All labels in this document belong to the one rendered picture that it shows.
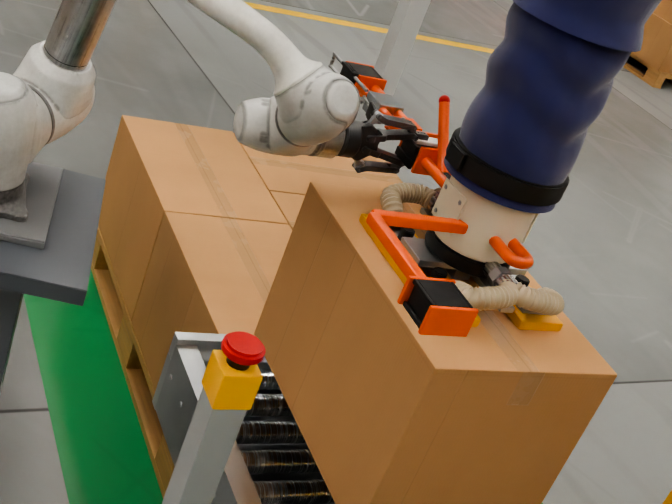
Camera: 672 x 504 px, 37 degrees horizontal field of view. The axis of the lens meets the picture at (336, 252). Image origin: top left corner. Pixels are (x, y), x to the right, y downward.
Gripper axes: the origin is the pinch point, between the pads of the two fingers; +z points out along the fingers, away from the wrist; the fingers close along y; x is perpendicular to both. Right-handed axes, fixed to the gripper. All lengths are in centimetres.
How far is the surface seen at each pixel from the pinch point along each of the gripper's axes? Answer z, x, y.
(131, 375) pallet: -18, -68, 118
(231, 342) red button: -52, 46, 17
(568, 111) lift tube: -1.8, 36.4, -27.4
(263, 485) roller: -24, 29, 65
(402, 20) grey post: 179, -318, 67
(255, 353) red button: -48, 48, 17
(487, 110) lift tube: -10.4, 27.5, -21.6
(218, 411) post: -51, 49, 28
